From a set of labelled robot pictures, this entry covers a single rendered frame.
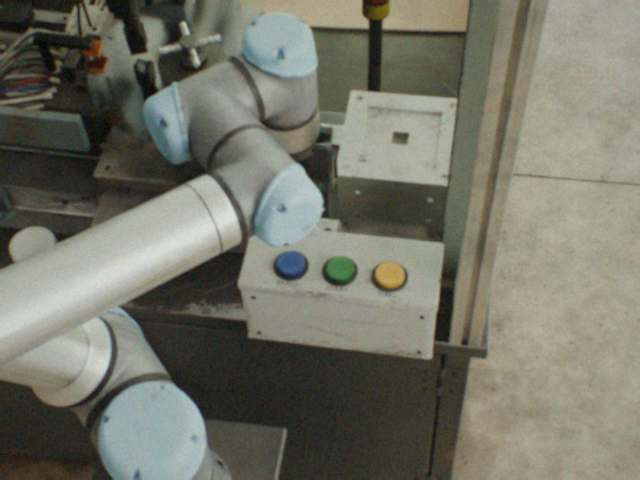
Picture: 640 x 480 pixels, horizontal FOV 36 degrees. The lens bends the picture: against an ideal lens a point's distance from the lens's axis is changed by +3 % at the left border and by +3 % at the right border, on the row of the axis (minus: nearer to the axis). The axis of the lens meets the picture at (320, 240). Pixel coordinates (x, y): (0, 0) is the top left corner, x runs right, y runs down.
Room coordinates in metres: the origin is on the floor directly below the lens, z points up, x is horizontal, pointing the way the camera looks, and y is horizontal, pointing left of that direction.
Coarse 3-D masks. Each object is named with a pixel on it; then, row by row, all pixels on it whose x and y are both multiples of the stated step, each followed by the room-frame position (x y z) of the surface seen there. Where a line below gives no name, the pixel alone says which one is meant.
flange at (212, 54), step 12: (204, 48) 1.15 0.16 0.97; (216, 48) 1.16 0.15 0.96; (168, 60) 1.14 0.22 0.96; (180, 60) 1.12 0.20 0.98; (204, 60) 1.12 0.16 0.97; (216, 60) 1.13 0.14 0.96; (168, 72) 1.11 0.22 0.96; (180, 72) 1.11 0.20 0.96; (192, 72) 1.11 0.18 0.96; (168, 84) 1.09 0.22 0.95
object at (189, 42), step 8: (184, 24) 1.17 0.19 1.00; (184, 32) 1.15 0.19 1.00; (184, 40) 1.13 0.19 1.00; (192, 40) 1.13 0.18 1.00; (200, 40) 1.13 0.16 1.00; (208, 40) 1.13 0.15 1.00; (216, 40) 1.14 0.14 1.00; (160, 48) 1.12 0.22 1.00; (168, 48) 1.12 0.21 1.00; (176, 48) 1.12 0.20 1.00; (184, 48) 1.12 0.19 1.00; (192, 48) 1.12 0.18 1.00; (200, 48) 1.13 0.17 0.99; (184, 56) 1.12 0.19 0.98; (192, 56) 1.10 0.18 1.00
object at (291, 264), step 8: (280, 256) 0.78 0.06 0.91; (288, 256) 0.78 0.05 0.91; (296, 256) 0.78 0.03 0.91; (280, 264) 0.77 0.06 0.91; (288, 264) 0.77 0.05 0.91; (296, 264) 0.77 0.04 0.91; (304, 264) 0.77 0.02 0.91; (280, 272) 0.76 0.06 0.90; (288, 272) 0.75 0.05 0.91; (296, 272) 0.75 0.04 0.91
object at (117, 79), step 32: (192, 0) 1.29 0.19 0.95; (224, 0) 1.28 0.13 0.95; (160, 32) 1.21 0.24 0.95; (192, 32) 1.21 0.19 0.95; (224, 32) 1.21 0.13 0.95; (96, 64) 1.14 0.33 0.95; (128, 64) 1.14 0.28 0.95; (96, 96) 1.08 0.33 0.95; (128, 96) 1.07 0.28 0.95; (128, 128) 1.01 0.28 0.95
